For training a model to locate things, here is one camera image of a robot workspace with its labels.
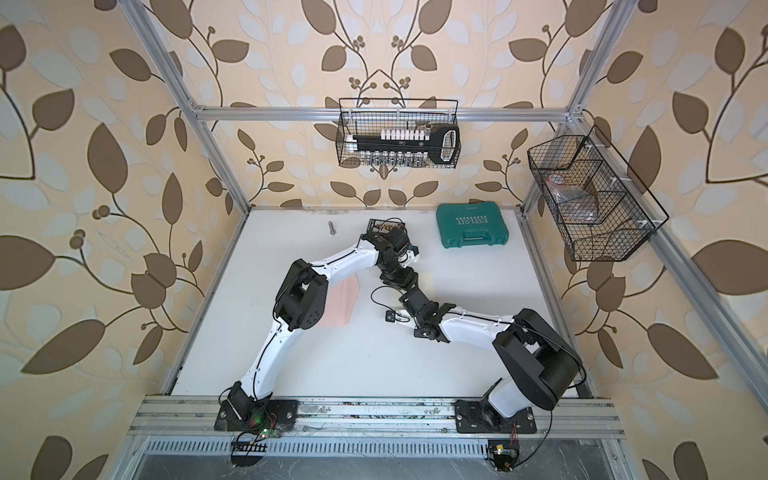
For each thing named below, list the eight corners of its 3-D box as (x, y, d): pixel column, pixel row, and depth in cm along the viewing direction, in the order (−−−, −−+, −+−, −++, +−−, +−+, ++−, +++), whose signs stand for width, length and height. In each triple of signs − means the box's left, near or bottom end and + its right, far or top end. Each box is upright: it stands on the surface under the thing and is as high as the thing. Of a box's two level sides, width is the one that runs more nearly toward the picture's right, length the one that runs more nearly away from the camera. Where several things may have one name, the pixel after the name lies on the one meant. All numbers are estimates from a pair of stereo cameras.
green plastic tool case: (440, 249, 110) (442, 241, 106) (435, 207, 124) (437, 199, 120) (507, 249, 110) (511, 241, 106) (494, 207, 124) (497, 198, 120)
